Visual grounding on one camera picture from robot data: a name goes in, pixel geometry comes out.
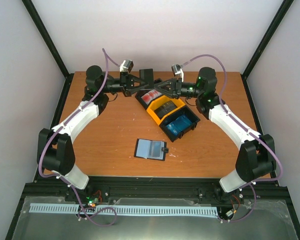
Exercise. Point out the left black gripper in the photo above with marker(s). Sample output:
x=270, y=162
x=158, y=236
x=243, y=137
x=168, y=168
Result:
x=127, y=84

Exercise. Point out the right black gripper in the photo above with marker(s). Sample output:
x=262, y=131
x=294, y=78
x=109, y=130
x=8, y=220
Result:
x=174, y=87

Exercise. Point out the black bin with blue cards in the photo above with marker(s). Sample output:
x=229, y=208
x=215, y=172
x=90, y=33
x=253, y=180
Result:
x=184, y=110

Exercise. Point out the black leather card holder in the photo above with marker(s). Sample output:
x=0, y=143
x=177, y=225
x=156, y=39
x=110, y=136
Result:
x=142, y=149

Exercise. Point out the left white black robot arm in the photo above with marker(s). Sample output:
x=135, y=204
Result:
x=55, y=151

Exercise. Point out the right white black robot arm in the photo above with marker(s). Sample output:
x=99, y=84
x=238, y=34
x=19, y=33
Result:
x=256, y=152

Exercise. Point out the stack of red cards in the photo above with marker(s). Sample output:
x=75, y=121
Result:
x=151, y=95

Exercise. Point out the black bin with red cards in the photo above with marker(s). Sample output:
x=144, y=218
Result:
x=138, y=96

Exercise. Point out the black card holders in bin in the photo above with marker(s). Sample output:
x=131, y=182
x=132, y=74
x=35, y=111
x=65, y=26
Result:
x=165, y=109

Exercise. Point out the stack of blue cards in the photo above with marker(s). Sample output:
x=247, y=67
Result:
x=179, y=124

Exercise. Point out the yellow plastic bin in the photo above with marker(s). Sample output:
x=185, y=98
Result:
x=158, y=102

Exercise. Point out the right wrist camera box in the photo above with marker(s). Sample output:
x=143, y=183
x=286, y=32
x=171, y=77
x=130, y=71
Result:
x=177, y=70

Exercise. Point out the black aluminium frame rail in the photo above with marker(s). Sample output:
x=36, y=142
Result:
x=198, y=189

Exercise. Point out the light blue slotted cable duct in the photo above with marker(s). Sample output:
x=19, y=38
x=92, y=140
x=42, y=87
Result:
x=131, y=210

